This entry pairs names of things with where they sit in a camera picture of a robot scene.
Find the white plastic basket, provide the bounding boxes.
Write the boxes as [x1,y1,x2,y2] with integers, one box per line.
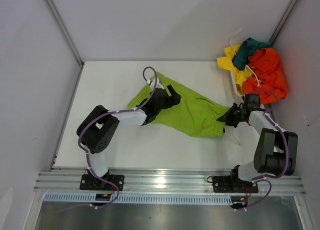
[230,71,243,103]

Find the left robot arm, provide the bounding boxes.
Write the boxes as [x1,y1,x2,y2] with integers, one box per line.
[76,85,182,190]

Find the teal shorts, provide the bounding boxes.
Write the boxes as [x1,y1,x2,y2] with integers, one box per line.
[232,38,272,71]

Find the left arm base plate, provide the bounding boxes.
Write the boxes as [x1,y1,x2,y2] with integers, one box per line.
[79,172,125,191]

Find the yellow shorts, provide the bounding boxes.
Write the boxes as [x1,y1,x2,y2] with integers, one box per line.
[216,45,250,95]

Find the lime green shorts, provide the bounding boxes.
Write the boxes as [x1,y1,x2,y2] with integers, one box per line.
[126,72,232,138]

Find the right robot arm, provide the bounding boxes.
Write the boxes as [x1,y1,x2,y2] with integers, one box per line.
[217,93,298,192]

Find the slotted cable duct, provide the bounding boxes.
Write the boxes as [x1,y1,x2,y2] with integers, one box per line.
[43,192,246,205]

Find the orange shorts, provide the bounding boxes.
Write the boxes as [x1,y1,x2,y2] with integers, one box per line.
[243,48,288,105]

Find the aluminium rail frame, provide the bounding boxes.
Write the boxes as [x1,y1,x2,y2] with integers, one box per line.
[34,168,306,196]

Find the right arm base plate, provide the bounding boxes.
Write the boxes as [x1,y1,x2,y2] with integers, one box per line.
[206,175,259,193]

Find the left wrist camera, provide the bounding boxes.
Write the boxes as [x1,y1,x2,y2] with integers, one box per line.
[146,78,164,90]

